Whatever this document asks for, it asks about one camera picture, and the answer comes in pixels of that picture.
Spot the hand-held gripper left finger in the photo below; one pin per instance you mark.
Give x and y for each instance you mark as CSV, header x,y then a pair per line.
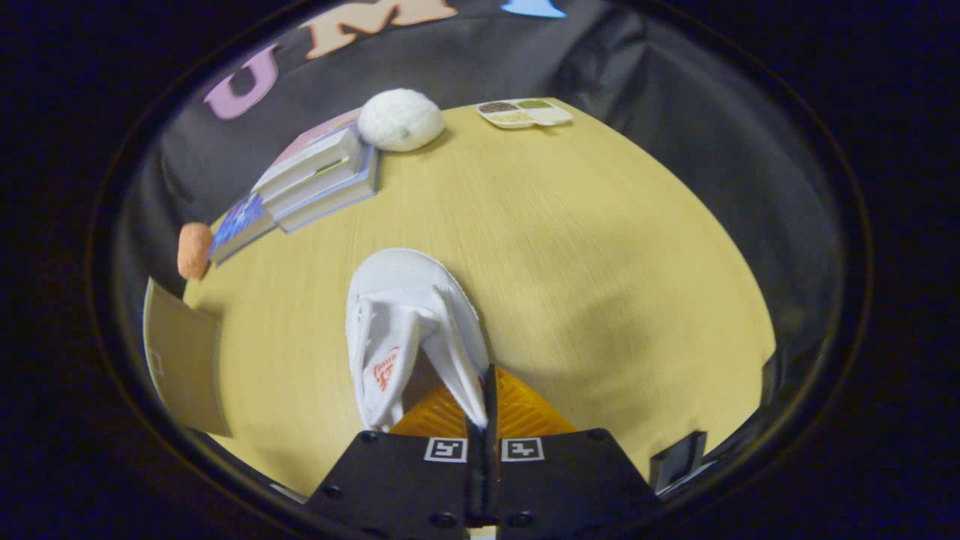
x,y
390,480

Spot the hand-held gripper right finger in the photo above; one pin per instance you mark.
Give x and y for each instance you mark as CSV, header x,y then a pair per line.
x,y
491,405

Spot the white canvas shoe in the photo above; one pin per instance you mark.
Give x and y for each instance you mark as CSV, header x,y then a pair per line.
x,y
397,300

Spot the brown cardboard storage box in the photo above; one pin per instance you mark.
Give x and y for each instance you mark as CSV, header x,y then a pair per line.
x,y
184,360

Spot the black block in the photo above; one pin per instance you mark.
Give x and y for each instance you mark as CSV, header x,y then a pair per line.
x,y
677,461

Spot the grey-blue hardcover book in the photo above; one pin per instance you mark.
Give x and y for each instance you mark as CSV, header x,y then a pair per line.
x,y
337,199

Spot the white paperback book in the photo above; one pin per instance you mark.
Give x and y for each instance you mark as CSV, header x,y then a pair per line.
x,y
307,176

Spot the white compartment tray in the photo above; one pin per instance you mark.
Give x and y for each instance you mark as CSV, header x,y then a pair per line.
x,y
525,113

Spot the white fluffy ball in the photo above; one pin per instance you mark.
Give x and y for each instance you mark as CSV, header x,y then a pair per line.
x,y
400,120

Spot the orange fuzzy ball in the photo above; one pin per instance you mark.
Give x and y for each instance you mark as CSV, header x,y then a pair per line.
x,y
194,251

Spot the pink cover book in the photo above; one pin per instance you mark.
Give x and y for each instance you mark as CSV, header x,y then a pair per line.
x,y
315,139

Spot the black backdrop cloth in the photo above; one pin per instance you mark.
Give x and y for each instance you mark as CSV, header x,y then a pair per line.
x,y
675,112

